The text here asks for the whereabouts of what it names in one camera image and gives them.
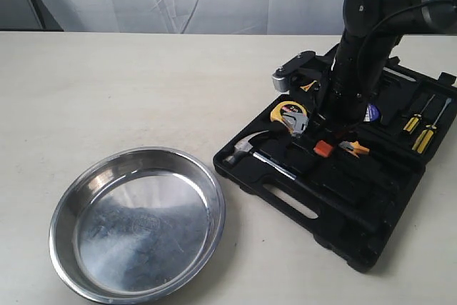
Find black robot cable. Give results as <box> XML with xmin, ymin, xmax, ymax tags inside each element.
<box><xmin>356</xmin><ymin>0</ymin><xmax>457</xmax><ymax>101</ymax></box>

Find yellow black screwdriver left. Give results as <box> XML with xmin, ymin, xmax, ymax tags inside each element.
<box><xmin>403</xmin><ymin>94</ymin><xmax>436</xmax><ymax>134</ymax></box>

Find black plastic tool case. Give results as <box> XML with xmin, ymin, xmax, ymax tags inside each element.
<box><xmin>213</xmin><ymin>57</ymin><xmax>456</xmax><ymax>273</ymax></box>

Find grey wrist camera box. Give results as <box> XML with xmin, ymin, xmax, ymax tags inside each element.
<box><xmin>271</xmin><ymin>51</ymin><xmax>316</xmax><ymax>93</ymax></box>

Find yellow tape measure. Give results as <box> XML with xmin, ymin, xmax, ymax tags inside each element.
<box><xmin>270</xmin><ymin>101</ymin><xmax>307</xmax><ymax>124</ymax></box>

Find electrical tape roll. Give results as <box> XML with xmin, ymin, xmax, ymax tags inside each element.
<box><xmin>363</xmin><ymin>103</ymin><xmax>381</xmax><ymax>123</ymax></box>

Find yellow handled pliers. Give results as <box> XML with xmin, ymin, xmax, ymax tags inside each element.
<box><xmin>338</xmin><ymin>141</ymin><xmax>370</xmax><ymax>158</ymax></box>

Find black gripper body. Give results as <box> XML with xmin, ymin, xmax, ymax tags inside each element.
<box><xmin>288</xmin><ymin>55</ymin><xmax>371</xmax><ymax>141</ymax></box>

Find yellow utility knife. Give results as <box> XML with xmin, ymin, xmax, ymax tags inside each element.
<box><xmin>300</xmin><ymin>80</ymin><xmax>320</xmax><ymax>92</ymax></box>

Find round steel bowl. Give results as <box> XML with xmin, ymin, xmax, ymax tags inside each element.
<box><xmin>49</xmin><ymin>146</ymin><xmax>226</xmax><ymax>304</ymax></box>

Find yellow black screwdriver right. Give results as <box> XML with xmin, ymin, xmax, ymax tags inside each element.
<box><xmin>412</xmin><ymin>98</ymin><xmax>452</xmax><ymax>154</ymax></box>

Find claw hammer black handle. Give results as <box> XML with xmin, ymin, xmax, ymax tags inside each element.
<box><xmin>224</xmin><ymin>130</ymin><xmax>378</xmax><ymax>231</ymax></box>

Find yellow black screwdriver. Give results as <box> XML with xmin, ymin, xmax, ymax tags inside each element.
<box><xmin>403</xmin><ymin>94</ymin><xmax>436</xmax><ymax>134</ymax></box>
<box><xmin>412</xmin><ymin>98</ymin><xmax>452</xmax><ymax>154</ymax></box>

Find adjustable steel wrench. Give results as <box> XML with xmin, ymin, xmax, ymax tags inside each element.
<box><xmin>282</xmin><ymin>111</ymin><xmax>308</xmax><ymax>136</ymax></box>

